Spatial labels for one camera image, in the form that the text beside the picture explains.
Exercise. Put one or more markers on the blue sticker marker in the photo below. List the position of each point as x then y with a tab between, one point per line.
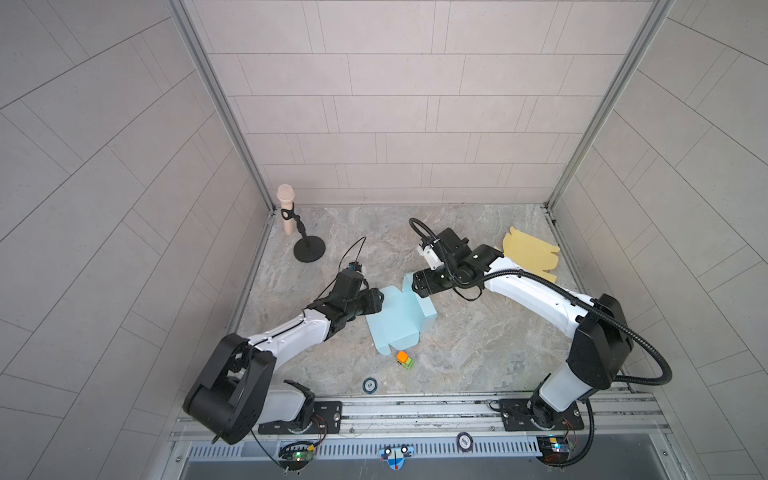
395	456

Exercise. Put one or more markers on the black microphone stand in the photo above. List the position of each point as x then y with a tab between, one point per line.
309	248

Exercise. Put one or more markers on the beige microphone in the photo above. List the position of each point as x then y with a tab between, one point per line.
286	197

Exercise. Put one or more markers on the orange green toy block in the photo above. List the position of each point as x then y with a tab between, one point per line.
404	360

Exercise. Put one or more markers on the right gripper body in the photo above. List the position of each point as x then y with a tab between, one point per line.
433	279

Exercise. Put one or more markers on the yellow paper box stack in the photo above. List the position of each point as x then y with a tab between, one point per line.
531	253

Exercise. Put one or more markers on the round black white disc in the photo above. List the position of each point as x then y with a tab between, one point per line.
464	442

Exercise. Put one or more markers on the green circuit board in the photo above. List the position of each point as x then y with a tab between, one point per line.
297	455
554	449

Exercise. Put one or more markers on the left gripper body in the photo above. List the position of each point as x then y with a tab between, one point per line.
360	305

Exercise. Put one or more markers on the left green circuit board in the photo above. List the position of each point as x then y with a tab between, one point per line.
297	455

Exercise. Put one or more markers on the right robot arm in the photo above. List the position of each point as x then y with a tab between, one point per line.
598	347

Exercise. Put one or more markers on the right green circuit board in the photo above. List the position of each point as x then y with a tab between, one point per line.
554	449

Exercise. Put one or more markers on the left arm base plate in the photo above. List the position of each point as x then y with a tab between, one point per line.
324	418

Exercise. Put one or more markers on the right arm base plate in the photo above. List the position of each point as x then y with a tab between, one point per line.
520	414

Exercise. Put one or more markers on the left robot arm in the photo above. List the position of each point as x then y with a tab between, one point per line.
234	391

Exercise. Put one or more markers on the light blue paper box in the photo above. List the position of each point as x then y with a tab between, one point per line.
404	316

